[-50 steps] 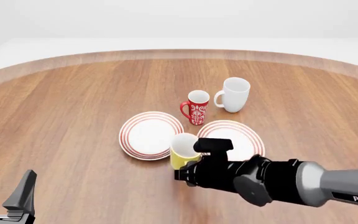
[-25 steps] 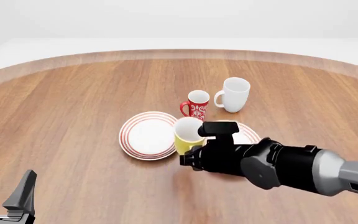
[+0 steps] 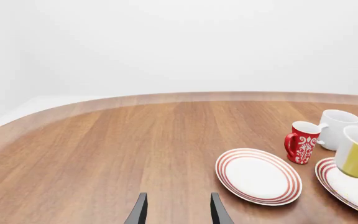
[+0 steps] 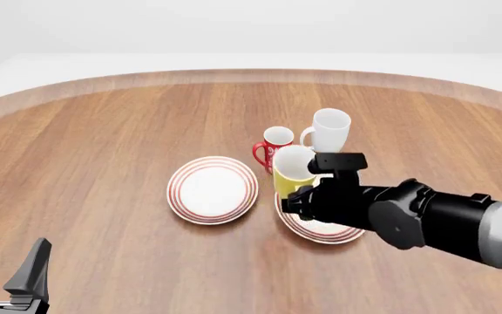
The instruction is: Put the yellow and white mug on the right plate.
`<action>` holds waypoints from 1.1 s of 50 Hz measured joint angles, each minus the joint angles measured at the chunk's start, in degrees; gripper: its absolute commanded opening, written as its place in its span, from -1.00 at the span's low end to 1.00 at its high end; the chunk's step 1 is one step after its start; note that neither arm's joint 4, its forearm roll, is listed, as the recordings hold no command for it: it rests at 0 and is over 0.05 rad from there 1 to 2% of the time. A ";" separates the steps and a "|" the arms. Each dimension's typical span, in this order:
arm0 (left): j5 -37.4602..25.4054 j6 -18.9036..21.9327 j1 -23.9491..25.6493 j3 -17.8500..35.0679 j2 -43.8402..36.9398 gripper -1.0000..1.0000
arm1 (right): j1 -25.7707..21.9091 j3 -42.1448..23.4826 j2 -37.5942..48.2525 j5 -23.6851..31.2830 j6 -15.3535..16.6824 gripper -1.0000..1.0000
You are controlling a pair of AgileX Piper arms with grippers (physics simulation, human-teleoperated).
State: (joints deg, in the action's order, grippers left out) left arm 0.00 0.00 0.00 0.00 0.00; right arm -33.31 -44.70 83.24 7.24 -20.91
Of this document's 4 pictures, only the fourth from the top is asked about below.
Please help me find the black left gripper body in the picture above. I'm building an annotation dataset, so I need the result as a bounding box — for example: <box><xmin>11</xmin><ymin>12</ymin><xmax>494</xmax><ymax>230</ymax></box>
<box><xmin>0</xmin><ymin>296</ymin><xmax>51</xmax><ymax>314</ymax></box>

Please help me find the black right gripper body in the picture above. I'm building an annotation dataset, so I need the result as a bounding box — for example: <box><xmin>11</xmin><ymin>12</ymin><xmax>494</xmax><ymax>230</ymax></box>
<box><xmin>282</xmin><ymin>184</ymin><xmax>322</xmax><ymax>222</ymax></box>

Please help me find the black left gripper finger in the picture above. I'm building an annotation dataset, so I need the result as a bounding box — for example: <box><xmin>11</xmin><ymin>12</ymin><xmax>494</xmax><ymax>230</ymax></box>
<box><xmin>3</xmin><ymin>237</ymin><xmax>53</xmax><ymax>304</ymax></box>

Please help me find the yellow and white mug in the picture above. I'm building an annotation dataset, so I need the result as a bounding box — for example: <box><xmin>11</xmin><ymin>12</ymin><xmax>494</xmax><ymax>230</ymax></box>
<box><xmin>271</xmin><ymin>144</ymin><xmax>321</xmax><ymax>201</ymax></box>

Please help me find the white plate with red rings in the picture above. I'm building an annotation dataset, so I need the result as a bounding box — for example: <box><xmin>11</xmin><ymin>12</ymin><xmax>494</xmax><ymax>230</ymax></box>
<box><xmin>274</xmin><ymin>191</ymin><xmax>368</xmax><ymax>246</ymax></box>
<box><xmin>166</xmin><ymin>155</ymin><xmax>260</xmax><ymax>226</ymax></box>

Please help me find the red mug with white print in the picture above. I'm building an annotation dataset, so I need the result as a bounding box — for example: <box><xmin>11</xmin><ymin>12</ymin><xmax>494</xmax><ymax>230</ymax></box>
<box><xmin>252</xmin><ymin>126</ymin><xmax>296</xmax><ymax>175</ymax></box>

